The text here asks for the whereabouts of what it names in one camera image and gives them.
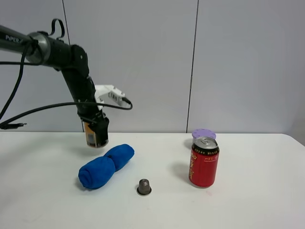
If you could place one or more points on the orange gold drink can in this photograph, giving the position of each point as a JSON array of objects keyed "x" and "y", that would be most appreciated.
[{"x": 92, "y": 139}]

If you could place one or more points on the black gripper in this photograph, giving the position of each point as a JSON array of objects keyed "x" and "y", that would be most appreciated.
[{"x": 91, "y": 112}]

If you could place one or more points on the rolled blue towel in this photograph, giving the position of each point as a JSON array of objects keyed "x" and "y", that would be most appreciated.
[{"x": 99, "y": 171}]

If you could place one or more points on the red drink can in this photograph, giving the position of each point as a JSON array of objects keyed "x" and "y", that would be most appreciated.
[{"x": 203, "y": 161}]

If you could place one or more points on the grey coffee capsule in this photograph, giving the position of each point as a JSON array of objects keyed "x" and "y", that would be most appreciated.
[{"x": 144, "y": 187}]

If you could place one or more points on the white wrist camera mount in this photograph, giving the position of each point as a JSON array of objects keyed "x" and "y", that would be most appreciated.
[{"x": 108, "y": 93}]

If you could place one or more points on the purple lidded white jar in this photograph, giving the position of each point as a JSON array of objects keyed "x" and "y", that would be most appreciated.
[{"x": 202, "y": 134}]

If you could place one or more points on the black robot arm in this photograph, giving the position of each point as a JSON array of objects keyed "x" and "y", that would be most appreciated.
[{"x": 39, "y": 48}]

